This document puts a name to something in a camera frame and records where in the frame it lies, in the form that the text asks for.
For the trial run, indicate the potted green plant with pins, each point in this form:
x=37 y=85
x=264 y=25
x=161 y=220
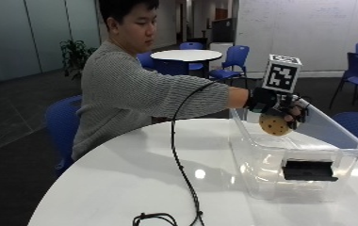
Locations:
x=75 y=56

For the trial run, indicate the dark cabinet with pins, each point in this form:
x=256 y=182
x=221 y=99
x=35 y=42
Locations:
x=223 y=30

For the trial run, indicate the the person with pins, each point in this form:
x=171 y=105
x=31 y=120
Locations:
x=120 y=94

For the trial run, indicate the round white table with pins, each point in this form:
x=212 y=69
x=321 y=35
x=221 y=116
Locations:
x=187 y=55

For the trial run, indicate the black bin latch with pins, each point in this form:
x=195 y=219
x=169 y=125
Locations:
x=308 y=171

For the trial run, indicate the white marker cube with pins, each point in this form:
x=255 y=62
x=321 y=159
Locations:
x=280 y=75

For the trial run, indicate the clear plastic bin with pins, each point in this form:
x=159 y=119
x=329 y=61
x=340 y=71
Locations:
x=271 y=157

